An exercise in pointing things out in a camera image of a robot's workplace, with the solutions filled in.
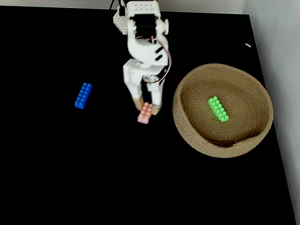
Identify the green lego block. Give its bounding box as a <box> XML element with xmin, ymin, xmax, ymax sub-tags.
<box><xmin>207</xmin><ymin>96</ymin><xmax>230</xmax><ymax>123</ymax></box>

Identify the blue lego block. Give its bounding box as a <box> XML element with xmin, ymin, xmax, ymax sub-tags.
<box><xmin>74</xmin><ymin>82</ymin><xmax>93</xmax><ymax>110</ymax></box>

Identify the pink lego block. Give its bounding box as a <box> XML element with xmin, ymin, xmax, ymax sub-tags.
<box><xmin>137</xmin><ymin>102</ymin><xmax>153</xmax><ymax>124</ymax></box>

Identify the woven brown rope basket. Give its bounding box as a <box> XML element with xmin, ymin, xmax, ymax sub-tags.
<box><xmin>172</xmin><ymin>63</ymin><xmax>274</xmax><ymax>158</ymax></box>

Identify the red and white servo cable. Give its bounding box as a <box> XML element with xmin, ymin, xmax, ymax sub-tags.
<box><xmin>142</xmin><ymin>35</ymin><xmax>173</xmax><ymax>84</ymax></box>

